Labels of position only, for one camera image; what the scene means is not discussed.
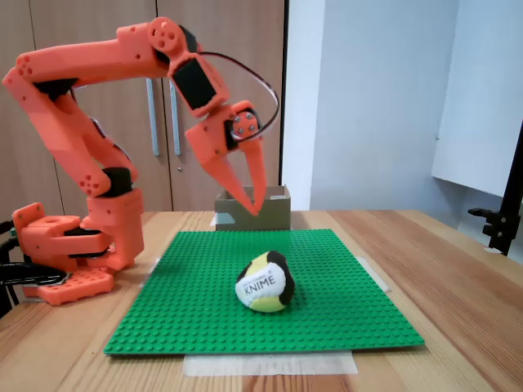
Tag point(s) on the white wall panel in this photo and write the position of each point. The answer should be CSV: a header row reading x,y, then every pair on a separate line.
x,y
478,122

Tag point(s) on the wooden cabinet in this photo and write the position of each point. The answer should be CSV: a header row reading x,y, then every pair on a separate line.
x,y
81,20

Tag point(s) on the brown cardboard box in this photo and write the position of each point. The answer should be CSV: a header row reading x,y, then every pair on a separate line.
x,y
274,216

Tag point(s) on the white yellow black fabric ball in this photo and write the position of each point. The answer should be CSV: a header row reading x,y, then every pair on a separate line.
x,y
261,281

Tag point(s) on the green studded baseplate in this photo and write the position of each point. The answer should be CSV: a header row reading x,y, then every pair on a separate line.
x,y
327,306

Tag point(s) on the black camera stand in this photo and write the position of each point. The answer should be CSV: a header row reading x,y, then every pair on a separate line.
x,y
500,228

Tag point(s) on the narrow masking tape strip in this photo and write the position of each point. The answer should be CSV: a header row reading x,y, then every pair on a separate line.
x,y
376,275
149,273

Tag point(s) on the black table clamp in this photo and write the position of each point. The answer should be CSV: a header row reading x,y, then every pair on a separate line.
x,y
28,275

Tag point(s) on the wide masking tape strip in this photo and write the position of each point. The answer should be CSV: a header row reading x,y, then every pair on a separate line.
x,y
265,365

